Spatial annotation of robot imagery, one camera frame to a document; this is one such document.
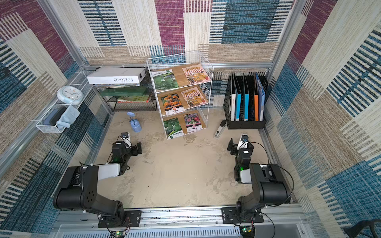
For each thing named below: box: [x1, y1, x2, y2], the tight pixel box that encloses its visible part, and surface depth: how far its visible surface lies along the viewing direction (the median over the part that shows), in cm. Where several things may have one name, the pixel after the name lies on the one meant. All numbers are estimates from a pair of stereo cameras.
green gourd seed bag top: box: [151, 69, 179, 91], surface depth 79 cm
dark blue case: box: [43, 106, 67, 126], surface depth 67 cm
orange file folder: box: [254, 72, 259, 122], surface depth 93 cm
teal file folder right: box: [243, 71, 251, 122], surface depth 95 cm
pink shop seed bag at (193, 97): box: [180, 86, 208, 108], surface depth 94 cm
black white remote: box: [213, 119, 227, 139], surface depth 106 cm
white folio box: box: [86, 66, 147, 85], surface depth 81 cm
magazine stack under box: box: [93, 83, 141, 89], surface depth 82 cm
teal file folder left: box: [235, 88, 242, 122], surface depth 93 cm
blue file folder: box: [255, 72, 266, 122], surface depth 92 cm
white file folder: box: [230, 93, 237, 122], surface depth 96 cm
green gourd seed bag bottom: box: [163, 117, 185, 140], surface depth 108 cm
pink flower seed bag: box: [184, 113, 203, 133], surface depth 113 cm
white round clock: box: [56, 85, 84, 106], surface depth 76 cm
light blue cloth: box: [56, 105, 80, 130], surface depth 69 cm
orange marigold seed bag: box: [160, 93, 187, 117], surface depth 91 cm
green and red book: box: [117, 94, 152, 104], surface depth 103 cm
